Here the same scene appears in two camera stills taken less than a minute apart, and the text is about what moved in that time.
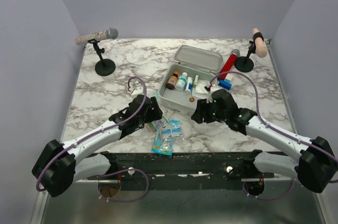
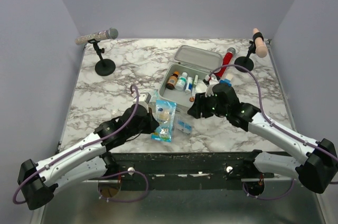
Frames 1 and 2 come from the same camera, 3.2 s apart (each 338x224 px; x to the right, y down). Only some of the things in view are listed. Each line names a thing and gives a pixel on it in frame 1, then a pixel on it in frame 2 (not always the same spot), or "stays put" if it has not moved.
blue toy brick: [226, 83] stays put
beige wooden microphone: [261, 49] stays put
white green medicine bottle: [181, 81] stays put
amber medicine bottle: [172, 81] stays put
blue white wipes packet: [172, 132] -> [184, 127]
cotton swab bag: [162, 146] -> [165, 114]
